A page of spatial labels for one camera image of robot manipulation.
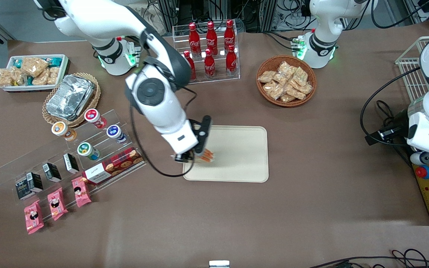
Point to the round brown wicker basket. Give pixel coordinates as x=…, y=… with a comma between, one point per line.
x=287, y=104

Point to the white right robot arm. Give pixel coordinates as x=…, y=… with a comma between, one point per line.
x=151, y=93

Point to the red lid yogurt cup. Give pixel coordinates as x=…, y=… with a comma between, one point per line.
x=94, y=116

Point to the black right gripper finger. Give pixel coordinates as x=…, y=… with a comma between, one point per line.
x=203, y=134

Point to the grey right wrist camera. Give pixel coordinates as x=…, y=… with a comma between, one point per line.
x=183, y=158

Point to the orange lid yogurt cup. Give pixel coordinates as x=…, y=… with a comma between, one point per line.
x=61, y=129

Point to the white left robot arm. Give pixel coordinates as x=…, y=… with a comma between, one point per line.
x=324, y=22

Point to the orange white sandwich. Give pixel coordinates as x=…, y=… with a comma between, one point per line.
x=207, y=157

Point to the small white box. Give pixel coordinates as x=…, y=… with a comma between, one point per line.
x=219, y=264

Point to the oval brown wicker basket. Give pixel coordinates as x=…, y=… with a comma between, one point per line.
x=95, y=96

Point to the tan puffed snack pack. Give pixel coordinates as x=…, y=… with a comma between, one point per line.
x=5, y=78
x=34, y=66
x=53, y=75
x=40, y=79

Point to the white arm base connector box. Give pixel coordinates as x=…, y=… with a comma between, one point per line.
x=133, y=56
x=298, y=46

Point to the brown table cover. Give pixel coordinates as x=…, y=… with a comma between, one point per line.
x=311, y=186

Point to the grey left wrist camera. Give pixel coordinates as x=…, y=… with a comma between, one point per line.
x=421, y=158

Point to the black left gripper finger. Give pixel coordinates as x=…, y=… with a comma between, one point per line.
x=374, y=138
x=392, y=131

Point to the clear acrylic stepped shelf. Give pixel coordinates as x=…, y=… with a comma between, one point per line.
x=13, y=169

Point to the pink snack packet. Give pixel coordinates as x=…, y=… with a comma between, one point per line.
x=81, y=191
x=57, y=204
x=33, y=217

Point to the white rectangular snack bin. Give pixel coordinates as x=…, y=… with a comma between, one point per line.
x=63, y=70

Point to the aluminium equipment frame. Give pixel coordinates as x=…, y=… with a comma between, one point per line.
x=259, y=15

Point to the blue lid yogurt cup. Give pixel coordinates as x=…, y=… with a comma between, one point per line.
x=114, y=132

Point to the green lid yogurt cup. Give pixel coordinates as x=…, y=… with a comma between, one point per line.
x=85, y=149

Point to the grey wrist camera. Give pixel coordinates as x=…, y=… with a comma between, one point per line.
x=183, y=158
x=421, y=158

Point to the silver foil bags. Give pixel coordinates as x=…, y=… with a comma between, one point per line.
x=69, y=96

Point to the clear acrylic bottle rack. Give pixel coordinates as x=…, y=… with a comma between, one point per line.
x=222, y=78

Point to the red cola bottle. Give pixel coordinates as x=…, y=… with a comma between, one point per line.
x=194, y=37
x=190, y=67
x=229, y=33
x=211, y=35
x=231, y=60
x=209, y=64

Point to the teal snack pack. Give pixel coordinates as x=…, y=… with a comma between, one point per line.
x=54, y=61
x=18, y=63

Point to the tan rice cracker pack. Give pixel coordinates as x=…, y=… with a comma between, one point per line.
x=287, y=98
x=306, y=88
x=266, y=76
x=287, y=67
x=295, y=93
x=300, y=76
x=274, y=90

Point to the red cookie box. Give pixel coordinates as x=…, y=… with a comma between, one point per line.
x=112, y=165

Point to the black drink carton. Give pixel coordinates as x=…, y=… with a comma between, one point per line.
x=35, y=182
x=71, y=163
x=51, y=172
x=22, y=190

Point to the cream rectangular plastic tray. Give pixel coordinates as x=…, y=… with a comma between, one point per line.
x=237, y=156

